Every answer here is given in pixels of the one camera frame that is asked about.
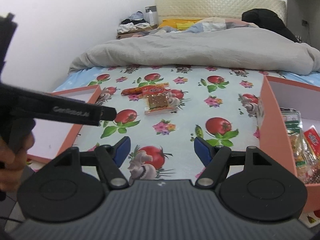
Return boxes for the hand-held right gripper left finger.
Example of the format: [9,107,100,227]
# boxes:
[54,137,131,189]

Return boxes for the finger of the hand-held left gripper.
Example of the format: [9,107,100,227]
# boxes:
[99,106,117,122]

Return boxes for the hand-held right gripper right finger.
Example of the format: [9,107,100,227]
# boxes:
[194,137,273,188]

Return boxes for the orange cardboard box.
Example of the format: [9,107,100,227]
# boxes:
[259,76,320,214]

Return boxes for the green edged clear snack packet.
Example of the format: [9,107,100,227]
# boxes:
[279,107,308,168]

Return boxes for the person's left hand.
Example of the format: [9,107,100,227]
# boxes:
[0,132,35,193]

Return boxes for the orange box lid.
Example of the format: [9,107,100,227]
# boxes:
[26,84,102,164]

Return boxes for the fruit printed cloth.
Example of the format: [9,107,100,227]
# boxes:
[51,64,288,180]

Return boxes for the clear biscuit snack packet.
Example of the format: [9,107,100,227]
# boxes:
[144,93,176,116]

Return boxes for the red oval print snack packet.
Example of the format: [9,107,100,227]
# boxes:
[142,83,170,98]

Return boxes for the pile of clothes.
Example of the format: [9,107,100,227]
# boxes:
[119,11,150,33]

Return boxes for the grey blanket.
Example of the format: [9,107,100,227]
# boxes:
[68,27,320,76]

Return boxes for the yellow pillow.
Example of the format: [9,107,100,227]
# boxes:
[159,19,200,30]

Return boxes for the pastel patchwork quilt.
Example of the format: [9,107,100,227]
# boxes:
[147,17,259,34]

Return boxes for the black cloth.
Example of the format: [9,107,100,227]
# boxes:
[242,8,298,42]

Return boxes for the cream padded headboard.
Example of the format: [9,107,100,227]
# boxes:
[155,0,286,24]

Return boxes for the white wall cabinet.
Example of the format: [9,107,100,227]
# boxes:
[286,0,320,45]

